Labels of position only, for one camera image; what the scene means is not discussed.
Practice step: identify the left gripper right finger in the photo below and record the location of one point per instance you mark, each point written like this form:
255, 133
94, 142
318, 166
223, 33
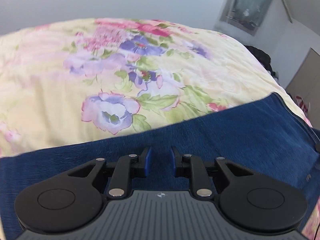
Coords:
192, 167

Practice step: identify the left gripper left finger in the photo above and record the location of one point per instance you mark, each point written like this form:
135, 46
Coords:
122, 172

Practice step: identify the blue denim jeans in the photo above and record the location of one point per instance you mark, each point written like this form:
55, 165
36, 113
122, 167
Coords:
264, 136

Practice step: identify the floral yellow bed quilt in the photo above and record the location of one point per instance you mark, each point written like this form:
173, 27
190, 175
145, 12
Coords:
89, 79

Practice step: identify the dark clothes pile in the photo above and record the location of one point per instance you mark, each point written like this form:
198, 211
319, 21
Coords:
264, 59

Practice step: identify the beige cabinet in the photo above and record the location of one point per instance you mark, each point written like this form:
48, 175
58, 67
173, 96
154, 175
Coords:
305, 88

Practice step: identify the plastic covered wall hanging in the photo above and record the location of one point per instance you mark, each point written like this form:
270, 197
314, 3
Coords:
245, 15

